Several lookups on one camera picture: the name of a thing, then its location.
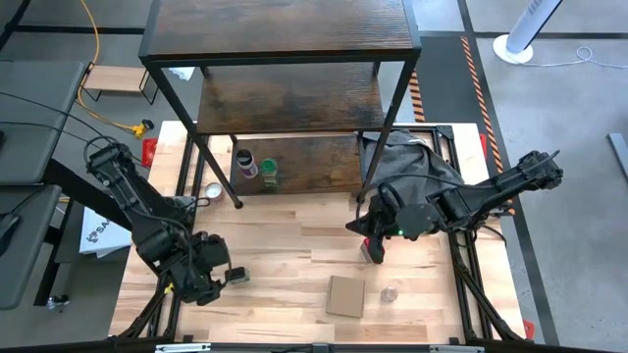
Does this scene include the red smoked paprika tin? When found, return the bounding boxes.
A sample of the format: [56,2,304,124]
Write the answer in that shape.
[360,238,387,266]

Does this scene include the white crumpled paper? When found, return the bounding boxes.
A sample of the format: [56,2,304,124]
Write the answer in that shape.
[168,66,196,82]

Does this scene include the yellow plug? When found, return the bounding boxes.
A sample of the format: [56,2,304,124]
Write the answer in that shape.
[131,119,155,139]

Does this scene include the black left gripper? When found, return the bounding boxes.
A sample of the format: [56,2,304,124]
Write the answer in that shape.
[193,233,249,289]

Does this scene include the white cable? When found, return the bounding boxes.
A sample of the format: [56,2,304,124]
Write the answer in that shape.
[519,46,628,70]

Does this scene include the brown cardboard box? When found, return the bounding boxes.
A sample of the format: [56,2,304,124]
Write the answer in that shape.
[326,275,367,319]

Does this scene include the grey cloth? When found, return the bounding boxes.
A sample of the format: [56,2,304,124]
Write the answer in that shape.
[359,128,465,197]

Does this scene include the white printed paper bag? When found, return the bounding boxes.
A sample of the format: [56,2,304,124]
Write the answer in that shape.
[78,205,133,259]

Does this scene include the small wooden wire-frame stand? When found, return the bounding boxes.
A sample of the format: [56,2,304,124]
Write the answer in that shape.
[79,62,161,107]

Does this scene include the oregano glass jar green lid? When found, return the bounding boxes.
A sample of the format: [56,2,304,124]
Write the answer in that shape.
[258,157,280,187]

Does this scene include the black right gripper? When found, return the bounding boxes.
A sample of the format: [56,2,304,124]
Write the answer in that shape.
[345,193,401,266]

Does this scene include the three-tier wood metal shelf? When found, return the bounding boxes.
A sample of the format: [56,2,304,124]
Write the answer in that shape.
[138,0,423,210]

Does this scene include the small black box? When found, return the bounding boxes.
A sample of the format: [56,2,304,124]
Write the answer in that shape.
[225,266,251,286]

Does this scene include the small metal clip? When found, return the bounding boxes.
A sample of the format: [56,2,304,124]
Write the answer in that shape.
[46,293,71,313]

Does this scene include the yellow cable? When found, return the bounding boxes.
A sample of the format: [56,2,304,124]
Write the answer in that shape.
[76,0,143,132]

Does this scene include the white tower fan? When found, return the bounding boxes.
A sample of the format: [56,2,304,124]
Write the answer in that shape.
[492,0,565,66]

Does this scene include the black aluminium table frame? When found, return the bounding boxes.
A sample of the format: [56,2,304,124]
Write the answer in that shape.
[0,125,628,353]

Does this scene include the grey desk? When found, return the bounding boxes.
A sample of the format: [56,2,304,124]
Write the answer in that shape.
[0,59,87,186]
[0,185,61,311]

